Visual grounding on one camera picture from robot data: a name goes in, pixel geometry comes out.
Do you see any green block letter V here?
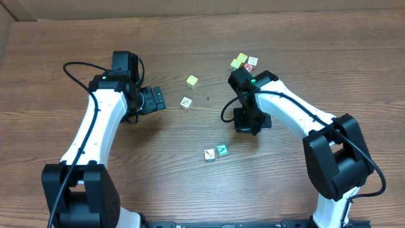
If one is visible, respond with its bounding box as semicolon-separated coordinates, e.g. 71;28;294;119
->
216;144;228;157

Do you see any white block dark drawing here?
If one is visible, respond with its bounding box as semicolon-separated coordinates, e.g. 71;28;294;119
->
204;149;216;162

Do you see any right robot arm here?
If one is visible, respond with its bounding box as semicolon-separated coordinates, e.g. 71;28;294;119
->
228;67;375;227

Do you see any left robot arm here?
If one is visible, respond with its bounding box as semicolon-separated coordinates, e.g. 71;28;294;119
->
41;51;166;227

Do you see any white leaf block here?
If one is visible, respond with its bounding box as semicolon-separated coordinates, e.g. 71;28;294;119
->
180;97;192;111

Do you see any lone yellow block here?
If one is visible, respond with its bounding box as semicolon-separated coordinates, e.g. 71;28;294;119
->
186;75;199;89

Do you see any red block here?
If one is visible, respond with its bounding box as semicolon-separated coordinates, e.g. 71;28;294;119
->
244;63;254;73

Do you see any yellow block lower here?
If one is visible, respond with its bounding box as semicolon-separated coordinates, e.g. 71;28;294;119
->
230;59;243;71

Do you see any white block top right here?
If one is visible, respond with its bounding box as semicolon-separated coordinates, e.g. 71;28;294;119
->
247;56;258;69

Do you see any yellow block upper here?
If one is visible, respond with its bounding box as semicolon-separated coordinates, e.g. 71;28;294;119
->
237;53;248;63

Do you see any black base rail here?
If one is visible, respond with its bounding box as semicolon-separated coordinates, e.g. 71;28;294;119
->
140;219;317;228

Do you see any cardboard box wall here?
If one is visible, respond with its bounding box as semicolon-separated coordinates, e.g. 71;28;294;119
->
1;1;404;75

